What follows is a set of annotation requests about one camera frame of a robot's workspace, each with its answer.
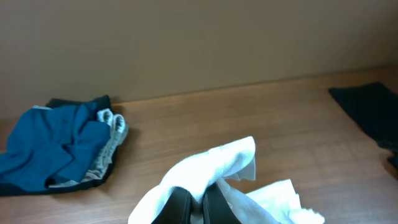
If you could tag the grey white-trimmed garment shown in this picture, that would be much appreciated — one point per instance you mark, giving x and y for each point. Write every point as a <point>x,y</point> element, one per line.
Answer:
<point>118,132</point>

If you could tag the black trousers right side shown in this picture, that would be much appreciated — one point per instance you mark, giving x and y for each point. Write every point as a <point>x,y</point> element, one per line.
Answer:
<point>374,108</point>

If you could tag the white t-shirt black print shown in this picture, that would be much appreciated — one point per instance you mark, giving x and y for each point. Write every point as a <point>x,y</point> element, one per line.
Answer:
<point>274,203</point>

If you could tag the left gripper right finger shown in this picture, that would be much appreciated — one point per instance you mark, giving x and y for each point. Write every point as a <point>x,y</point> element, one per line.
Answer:
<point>216,209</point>

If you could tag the blue button shirt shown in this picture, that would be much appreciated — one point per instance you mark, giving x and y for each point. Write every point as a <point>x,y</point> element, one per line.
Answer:
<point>56,149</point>

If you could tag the black garment under pile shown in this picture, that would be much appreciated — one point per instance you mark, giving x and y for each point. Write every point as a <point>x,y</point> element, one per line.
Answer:
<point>93,102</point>

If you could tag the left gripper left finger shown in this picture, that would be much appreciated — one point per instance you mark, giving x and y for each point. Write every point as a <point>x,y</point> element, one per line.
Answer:
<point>177,209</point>

